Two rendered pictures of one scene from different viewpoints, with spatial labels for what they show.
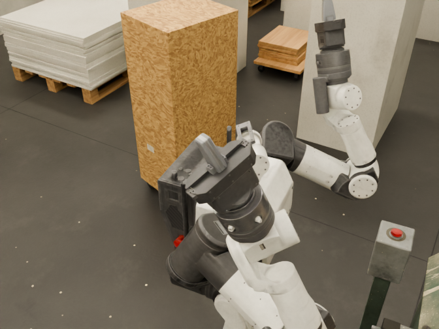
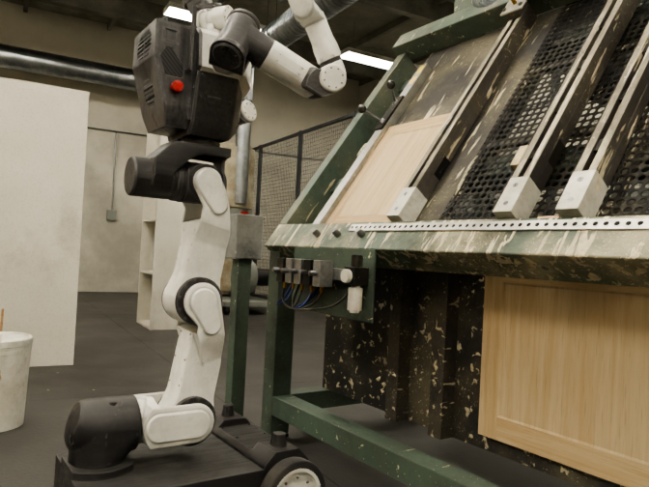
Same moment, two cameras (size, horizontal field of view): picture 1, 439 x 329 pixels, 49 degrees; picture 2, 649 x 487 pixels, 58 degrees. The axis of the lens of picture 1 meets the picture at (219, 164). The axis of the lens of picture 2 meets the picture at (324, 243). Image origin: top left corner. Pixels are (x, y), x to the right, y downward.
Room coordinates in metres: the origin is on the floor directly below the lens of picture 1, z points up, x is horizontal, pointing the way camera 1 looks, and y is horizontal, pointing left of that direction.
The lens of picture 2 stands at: (-0.30, 1.26, 0.79)
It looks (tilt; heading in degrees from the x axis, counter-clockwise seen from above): 1 degrees up; 301
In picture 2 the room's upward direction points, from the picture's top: 3 degrees clockwise
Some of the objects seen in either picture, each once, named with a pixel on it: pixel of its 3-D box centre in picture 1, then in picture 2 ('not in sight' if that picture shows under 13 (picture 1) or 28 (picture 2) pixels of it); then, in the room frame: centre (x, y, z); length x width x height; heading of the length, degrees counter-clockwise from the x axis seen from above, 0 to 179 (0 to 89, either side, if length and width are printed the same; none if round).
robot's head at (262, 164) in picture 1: (251, 157); (215, 22); (0.92, -0.08, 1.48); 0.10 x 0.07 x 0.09; 5
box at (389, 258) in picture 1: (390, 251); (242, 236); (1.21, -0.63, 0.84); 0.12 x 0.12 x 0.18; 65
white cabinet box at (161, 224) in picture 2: not in sight; (178, 222); (3.95, -3.00, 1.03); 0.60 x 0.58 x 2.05; 150
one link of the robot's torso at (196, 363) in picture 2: not in sight; (189, 359); (0.93, -0.06, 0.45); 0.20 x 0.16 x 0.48; 156
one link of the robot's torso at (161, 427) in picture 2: not in sight; (169, 417); (0.96, -0.01, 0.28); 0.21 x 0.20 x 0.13; 66
